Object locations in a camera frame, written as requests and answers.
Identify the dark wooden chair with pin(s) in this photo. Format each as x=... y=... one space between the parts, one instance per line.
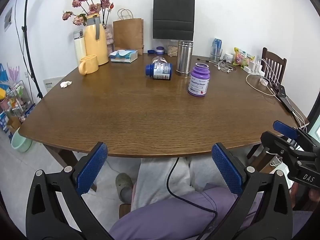
x=273 y=65

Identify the green plastic basin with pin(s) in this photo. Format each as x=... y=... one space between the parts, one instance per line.
x=21 y=143

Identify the white thermos bottle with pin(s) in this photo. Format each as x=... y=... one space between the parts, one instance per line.
x=79 y=48

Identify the person's right hand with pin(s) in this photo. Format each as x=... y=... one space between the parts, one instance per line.
x=313 y=196

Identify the black phone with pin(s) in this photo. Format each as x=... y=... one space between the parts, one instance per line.
x=285 y=100

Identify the brown paper bag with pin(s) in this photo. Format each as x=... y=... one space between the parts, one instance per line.
x=128 y=36

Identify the white power strip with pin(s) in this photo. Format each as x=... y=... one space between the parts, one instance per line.
x=252 y=67

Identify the white earphones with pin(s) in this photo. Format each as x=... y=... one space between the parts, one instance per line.
x=225 y=67

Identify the black light stand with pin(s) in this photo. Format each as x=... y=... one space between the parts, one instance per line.
x=31 y=60

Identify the crumpled white tissue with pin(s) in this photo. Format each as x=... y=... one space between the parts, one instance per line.
x=66 y=84

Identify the yellow thermos jug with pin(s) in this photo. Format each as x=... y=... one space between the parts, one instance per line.
x=96 y=42

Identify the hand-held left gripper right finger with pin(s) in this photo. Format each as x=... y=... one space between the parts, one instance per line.
x=226 y=168

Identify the blue pill bottle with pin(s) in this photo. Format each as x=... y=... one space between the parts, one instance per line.
x=161 y=71

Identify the metal storage rack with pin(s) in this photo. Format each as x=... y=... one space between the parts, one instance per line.
x=17 y=102

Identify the colourful snack packet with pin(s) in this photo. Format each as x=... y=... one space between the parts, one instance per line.
x=240 y=57

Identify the person's purple jacket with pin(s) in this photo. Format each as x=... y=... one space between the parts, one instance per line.
x=160 y=220

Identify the black paper bag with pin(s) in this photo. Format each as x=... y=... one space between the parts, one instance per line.
x=173 y=15

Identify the stainless steel cup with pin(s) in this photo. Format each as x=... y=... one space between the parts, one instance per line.
x=184 y=58

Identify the blue bag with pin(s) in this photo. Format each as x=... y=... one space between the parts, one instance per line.
x=3 y=76

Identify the person's grey trousers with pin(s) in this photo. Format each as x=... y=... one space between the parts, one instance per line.
x=152 y=180

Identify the blue tissue box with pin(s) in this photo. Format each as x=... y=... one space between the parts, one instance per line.
x=124 y=55

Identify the glass jar of oats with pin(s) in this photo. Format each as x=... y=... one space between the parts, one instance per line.
x=172 y=50

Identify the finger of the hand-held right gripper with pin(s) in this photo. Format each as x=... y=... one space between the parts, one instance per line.
x=285 y=129
x=272 y=141

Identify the small purple-lidded jar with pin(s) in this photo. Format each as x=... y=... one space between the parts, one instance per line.
x=159 y=50

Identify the dried pink flowers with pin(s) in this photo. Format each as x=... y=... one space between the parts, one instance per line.
x=93 y=6

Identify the yellow mug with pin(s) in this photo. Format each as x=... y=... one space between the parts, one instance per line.
x=90 y=63

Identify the grey slipper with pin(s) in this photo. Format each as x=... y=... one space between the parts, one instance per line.
x=124 y=182

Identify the clear plastic cup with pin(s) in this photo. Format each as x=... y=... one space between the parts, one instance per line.
x=215 y=56

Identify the white charger box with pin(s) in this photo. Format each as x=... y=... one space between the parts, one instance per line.
x=228 y=57

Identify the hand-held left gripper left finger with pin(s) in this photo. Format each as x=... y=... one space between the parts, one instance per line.
x=91 y=170

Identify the purple pill bottle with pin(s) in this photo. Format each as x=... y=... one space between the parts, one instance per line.
x=198 y=82

